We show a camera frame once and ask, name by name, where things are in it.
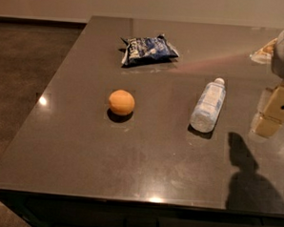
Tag clear snack package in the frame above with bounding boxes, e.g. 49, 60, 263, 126
250, 38, 276, 65

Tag blue chip bag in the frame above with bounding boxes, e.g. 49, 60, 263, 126
122, 34, 179, 67

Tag clear blue-label plastic bottle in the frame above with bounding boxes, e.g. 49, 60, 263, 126
190, 78, 226, 134

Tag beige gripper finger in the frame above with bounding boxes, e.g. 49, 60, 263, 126
252, 81, 284, 138

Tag orange fruit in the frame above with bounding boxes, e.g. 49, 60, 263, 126
109, 90, 135, 116

